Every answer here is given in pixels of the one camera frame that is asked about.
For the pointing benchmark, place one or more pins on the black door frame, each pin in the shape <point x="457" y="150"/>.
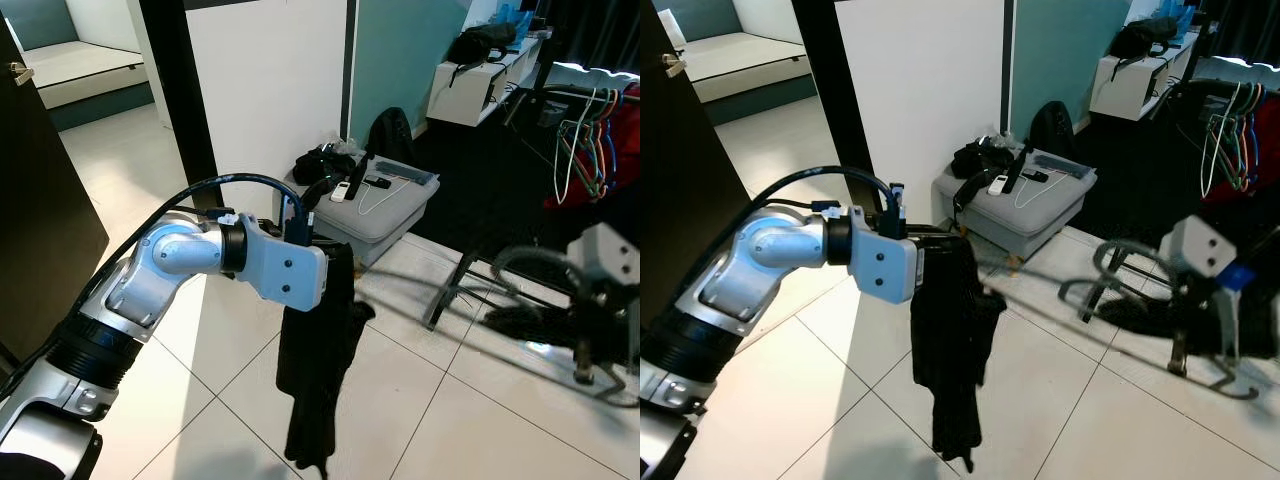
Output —
<point x="175" y="80"/>
<point x="830" y="80"/>

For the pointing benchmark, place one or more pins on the blue plastic hanger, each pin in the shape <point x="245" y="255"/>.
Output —
<point x="597" y="165"/>
<point x="1243" y="160"/>

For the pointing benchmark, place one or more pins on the green plastic hanger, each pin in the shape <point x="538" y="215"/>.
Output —
<point x="578" y="170"/>
<point x="1228" y="165"/>

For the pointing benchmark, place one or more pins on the white plastic hanger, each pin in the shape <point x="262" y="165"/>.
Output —
<point x="1208" y="160"/>
<point x="560" y="170"/>

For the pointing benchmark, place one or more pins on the black door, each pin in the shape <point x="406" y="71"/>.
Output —
<point x="690" y="180"/>
<point x="40" y="200"/>

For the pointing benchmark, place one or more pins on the white mattress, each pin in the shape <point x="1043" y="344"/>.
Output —
<point x="740" y="55"/>
<point x="80" y="65"/>

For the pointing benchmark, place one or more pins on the dark curtain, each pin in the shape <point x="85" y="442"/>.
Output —
<point x="600" y="30"/>
<point x="1250" y="25"/>

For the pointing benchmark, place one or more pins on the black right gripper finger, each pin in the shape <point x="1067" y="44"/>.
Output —
<point x="584" y="365"/>
<point x="1181" y="355"/>

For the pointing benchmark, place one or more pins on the black shirt teal print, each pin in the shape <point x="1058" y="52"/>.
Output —
<point x="320" y="350"/>
<point x="950" y="350"/>

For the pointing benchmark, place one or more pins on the white remote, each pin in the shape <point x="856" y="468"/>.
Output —
<point x="997" y="184"/>
<point x="343" y="190"/>

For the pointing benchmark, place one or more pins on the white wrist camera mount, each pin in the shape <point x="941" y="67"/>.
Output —
<point x="885" y="260"/>
<point x="1195" y="245"/>
<point x="600" y="255"/>
<point x="285" y="265"/>

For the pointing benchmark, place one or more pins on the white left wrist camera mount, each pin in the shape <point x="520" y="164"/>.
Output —
<point x="885" y="260"/>
<point x="285" y="265"/>

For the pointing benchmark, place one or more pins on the black cloth bag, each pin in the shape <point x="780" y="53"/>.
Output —
<point x="1145" y="35"/>
<point x="480" y="42"/>

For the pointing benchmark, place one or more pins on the light blue bag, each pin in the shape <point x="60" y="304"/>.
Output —
<point x="512" y="17"/>
<point x="1172" y="17"/>

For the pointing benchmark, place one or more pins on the black remote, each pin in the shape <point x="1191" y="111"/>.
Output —
<point x="1035" y="176"/>
<point x="377" y="182"/>

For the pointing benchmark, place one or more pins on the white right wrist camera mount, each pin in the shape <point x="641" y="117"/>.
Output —
<point x="600" y="255"/>
<point x="1195" y="245"/>

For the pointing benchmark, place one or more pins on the white shelf unit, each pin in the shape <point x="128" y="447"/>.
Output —
<point x="460" y="100"/>
<point x="1125" y="90"/>

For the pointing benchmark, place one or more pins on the black metal clothes rack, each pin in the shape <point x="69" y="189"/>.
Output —
<point x="455" y="290"/>
<point x="1100" y="295"/>

